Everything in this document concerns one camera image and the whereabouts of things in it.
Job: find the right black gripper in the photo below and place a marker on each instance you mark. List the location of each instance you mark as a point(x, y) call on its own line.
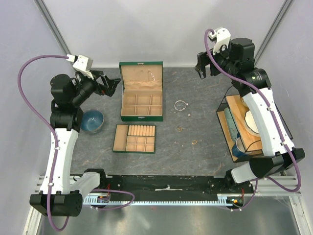
point(203, 59)

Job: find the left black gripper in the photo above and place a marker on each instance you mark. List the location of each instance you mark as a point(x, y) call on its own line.
point(109, 84)

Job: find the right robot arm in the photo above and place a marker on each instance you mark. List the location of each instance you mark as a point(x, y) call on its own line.
point(235, 59)

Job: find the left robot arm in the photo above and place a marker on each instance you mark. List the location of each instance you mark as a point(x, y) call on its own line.
point(57, 196)

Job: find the green jewelry box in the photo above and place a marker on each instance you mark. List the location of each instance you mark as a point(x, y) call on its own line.
point(142, 91)

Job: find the blue ceramic bowl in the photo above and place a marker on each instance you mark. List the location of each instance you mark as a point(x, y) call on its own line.
point(92, 121)

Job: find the cream round bowl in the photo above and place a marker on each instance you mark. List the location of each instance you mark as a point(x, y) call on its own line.
point(243, 102)

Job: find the white scalloped bowl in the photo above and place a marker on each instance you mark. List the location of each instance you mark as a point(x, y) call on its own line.
point(250, 124)

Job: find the blue mug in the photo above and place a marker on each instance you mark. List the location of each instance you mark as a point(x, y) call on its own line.
point(238, 149)

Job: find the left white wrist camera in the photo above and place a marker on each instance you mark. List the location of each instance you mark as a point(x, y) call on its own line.
point(83, 65)

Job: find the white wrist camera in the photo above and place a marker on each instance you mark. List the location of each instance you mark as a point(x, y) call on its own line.
point(221, 36)
point(83, 65)

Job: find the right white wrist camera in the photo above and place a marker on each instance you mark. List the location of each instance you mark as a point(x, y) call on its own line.
point(221, 36)

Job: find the black wire shelf rack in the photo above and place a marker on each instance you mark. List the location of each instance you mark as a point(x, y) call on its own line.
point(274, 134)

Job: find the slotted cable duct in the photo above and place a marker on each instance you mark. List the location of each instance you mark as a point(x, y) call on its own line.
point(121, 200)

